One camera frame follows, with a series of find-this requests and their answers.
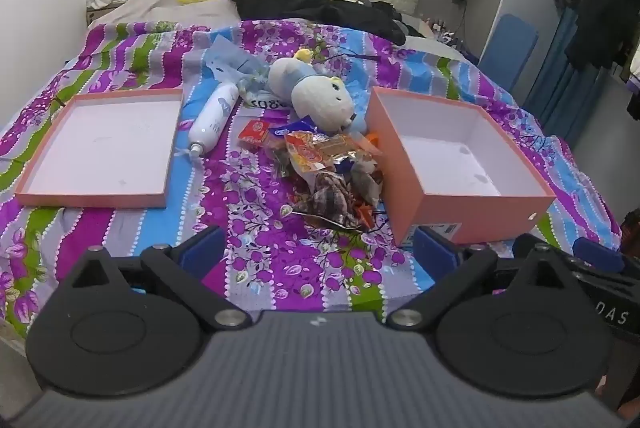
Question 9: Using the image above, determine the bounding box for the grey blanket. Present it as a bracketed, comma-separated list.
[87, 0, 241, 33]

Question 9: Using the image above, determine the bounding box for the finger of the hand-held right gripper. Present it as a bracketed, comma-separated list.
[572, 237, 627, 275]

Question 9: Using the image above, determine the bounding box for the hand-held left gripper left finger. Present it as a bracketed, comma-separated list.
[61, 225, 251, 331]

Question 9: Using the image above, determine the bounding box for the pile of mixed snack packets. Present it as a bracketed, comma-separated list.
[237, 118, 388, 234]

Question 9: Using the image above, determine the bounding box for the blue hanging curtain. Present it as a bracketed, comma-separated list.
[522, 8, 622, 145]

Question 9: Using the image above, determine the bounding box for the pink box lid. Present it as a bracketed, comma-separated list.
[15, 88, 185, 209]

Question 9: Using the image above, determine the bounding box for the pink cardboard box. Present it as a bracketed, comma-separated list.
[364, 86, 557, 246]

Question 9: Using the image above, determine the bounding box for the white spray bottle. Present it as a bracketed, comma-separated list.
[187, 83, 241, 156]

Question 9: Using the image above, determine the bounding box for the white printed tag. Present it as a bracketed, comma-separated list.
[240, 90, 293, 114]

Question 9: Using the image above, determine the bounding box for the white and blue plush toy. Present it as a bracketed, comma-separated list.
[267, 49, 368, 131]

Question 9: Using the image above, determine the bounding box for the blue chair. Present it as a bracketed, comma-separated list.
[477, 14, 540, 94]

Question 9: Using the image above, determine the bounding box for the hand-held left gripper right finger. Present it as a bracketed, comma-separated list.
[387, 227, 576, 331]

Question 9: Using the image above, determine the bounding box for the light blue plastic bag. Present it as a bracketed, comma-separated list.
[202, 35, 271, 94]

